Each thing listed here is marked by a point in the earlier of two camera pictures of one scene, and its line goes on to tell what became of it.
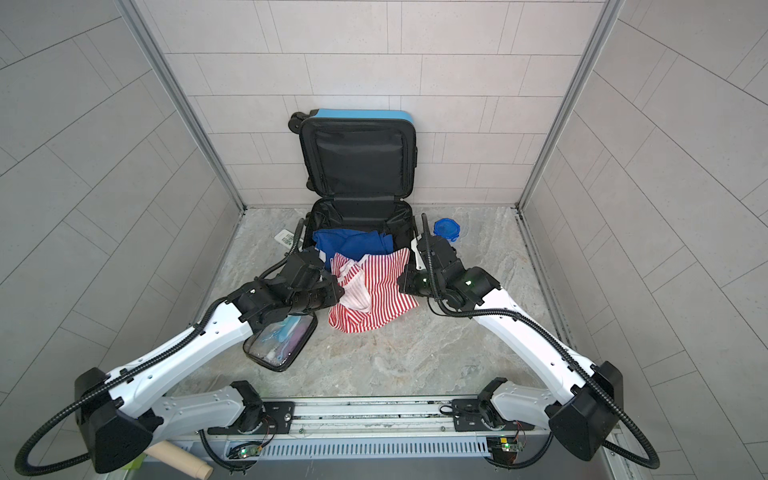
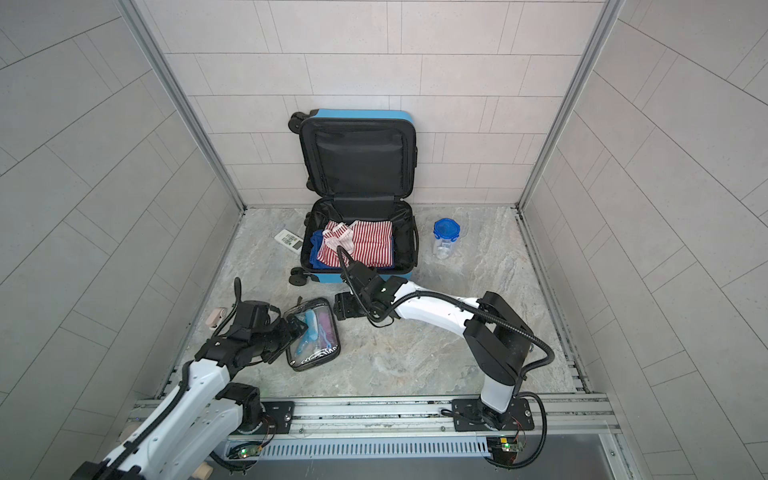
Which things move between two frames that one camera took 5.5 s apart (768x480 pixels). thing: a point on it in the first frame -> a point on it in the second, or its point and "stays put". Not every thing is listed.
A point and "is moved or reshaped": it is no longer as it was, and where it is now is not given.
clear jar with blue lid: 447,228 stays put
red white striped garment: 372,294 is moved or reshaped
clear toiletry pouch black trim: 279,341 is moved or reshaped
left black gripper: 330,282 -> 288,335
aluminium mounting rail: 427,416 stays put
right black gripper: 407,284 -> 343,307
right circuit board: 504,449 stays put
